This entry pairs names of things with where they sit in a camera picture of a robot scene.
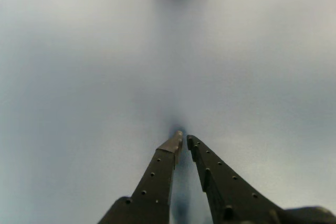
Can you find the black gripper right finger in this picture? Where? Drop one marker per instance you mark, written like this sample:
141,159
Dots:
223,187

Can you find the dark grey mat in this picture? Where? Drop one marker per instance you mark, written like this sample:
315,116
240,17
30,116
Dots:
78,77

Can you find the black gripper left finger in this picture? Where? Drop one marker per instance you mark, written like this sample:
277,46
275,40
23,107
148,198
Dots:
152,187

